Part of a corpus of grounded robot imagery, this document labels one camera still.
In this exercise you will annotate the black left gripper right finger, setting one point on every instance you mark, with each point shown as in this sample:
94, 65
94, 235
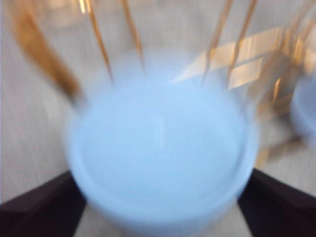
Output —
281, 212

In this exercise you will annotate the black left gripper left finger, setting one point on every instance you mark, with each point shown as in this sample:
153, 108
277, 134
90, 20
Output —
42, 214

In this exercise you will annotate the blue ribbed plastic cup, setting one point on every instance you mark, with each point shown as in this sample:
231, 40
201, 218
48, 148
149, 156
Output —
306, 111
160, 148

